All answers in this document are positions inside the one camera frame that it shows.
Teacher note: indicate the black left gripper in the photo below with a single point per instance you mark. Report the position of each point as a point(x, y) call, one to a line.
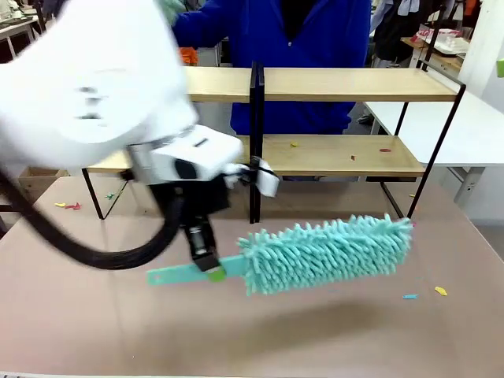
point(204, 197)

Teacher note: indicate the teal microfibre duster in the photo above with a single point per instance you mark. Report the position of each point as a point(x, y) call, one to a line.
point(327, 256)

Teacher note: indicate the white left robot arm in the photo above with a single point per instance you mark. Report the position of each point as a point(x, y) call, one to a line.
point(90, 78)

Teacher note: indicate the person's right hand pale glove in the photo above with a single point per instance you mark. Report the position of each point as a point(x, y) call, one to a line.
point(171, 10)

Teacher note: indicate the wooden background table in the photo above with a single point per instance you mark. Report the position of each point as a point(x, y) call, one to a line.
point(441, 49)

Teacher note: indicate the white side table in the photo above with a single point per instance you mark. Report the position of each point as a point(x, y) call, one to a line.
point(453, 134)

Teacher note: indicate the background person dark coat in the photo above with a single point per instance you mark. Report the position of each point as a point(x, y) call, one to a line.
point(397, 27)

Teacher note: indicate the green paper scrap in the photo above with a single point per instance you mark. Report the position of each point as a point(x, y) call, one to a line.
point(110, 195)

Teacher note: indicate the cardboard box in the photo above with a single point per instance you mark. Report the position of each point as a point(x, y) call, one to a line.
point(39, 181)

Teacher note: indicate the blue paper scrap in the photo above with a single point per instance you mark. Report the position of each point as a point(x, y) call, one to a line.
point(410, 296)

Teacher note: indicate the person in blue coat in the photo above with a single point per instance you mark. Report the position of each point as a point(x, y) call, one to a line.
point(291, 59)

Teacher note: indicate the person in orange trousers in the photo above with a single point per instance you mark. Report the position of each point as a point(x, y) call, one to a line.
point(190, 56)

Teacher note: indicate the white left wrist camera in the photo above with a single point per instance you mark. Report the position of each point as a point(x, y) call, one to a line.
point(267, 183)

